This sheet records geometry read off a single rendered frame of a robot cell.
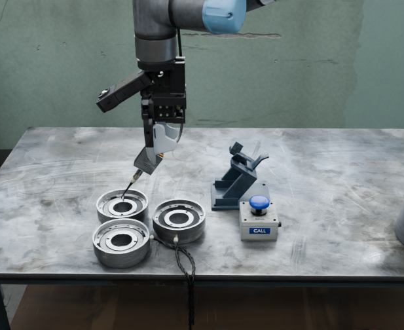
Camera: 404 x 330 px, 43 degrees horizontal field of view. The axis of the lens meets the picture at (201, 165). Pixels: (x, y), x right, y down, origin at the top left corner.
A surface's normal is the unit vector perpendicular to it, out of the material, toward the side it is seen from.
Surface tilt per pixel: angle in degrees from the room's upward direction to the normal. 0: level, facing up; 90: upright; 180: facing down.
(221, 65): 90
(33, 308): 0
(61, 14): 90
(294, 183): 0
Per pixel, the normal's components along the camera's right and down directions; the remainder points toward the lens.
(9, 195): 0.00, -0.87
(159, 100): 0.00, 0.50
